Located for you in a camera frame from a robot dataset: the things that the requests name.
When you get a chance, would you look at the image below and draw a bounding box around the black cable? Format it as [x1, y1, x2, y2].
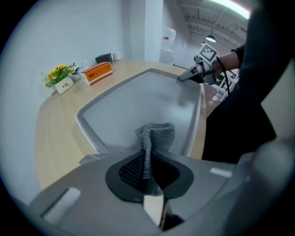
[216, 56, 231, 94]

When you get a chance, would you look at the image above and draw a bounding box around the grey metal tray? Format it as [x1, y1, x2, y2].
[75, 68, 202, 159]

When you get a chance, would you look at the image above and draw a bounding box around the white pot with yellow flowers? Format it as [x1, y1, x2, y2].
[41, 62, 77, 94]

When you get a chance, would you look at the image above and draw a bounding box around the person's right forearm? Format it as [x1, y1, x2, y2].
[212, 44, 245, 72]

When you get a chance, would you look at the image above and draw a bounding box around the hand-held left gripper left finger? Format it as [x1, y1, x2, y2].
[29, 149, 163, 236]

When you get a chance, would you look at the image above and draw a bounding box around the white metal rack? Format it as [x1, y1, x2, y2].
[212, 71, 239, 102]

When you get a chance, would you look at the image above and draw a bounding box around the clear water bottle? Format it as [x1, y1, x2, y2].
[161, 27, 177, 50]

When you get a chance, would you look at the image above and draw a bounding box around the pendant lamp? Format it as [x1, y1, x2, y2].
[205, 29, 217, 43]

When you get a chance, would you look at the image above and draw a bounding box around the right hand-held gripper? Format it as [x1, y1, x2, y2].
[178, 43, 219, 86]

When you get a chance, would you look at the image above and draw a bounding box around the orange tissue box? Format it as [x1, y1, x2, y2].
[80, 61, 113, 86]

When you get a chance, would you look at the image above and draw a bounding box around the grey cloth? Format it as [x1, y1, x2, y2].
[79, 123, 176, 196]

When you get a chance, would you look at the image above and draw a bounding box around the person's dark clothing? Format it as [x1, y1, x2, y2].
[201, 0, 277, 165]

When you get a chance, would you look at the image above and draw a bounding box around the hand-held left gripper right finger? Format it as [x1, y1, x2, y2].
[151, 149, 236, 231]

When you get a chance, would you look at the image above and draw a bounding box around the clear plastic bag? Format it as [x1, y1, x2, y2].
[77, 59, 90, 72]

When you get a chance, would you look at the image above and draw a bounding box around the black box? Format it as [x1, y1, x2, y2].
[95, 53, 113, 65]

